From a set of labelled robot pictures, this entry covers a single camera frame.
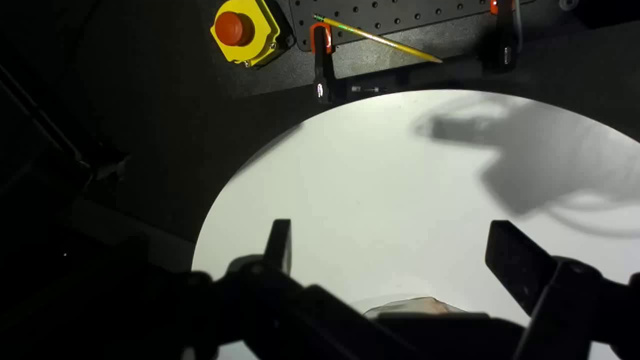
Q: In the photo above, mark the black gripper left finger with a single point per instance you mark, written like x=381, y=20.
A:
x=279, y=242

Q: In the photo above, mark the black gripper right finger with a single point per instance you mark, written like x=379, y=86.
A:
x=527, y=267

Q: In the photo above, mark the yellow emergency stop button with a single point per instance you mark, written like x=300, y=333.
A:
x=243, y=31

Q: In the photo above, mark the yellow pencil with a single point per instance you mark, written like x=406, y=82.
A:
x=381, y=38

